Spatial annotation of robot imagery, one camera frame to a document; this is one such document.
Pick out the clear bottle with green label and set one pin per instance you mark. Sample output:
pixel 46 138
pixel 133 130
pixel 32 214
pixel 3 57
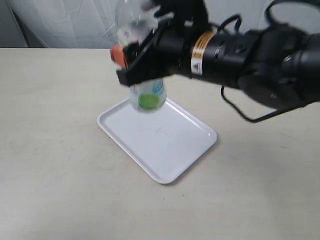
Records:
pixel 133 24

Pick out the white plastic tray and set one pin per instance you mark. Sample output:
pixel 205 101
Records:
pixel 164 143

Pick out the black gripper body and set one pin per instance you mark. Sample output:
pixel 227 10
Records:
pixel 159 55

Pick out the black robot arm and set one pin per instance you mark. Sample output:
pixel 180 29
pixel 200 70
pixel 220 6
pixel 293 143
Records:
pixel 278 67

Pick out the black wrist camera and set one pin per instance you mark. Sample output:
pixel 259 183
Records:
pixel 194 11

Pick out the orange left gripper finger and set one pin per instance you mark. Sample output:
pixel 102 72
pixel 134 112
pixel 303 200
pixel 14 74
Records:
pixel 117 55

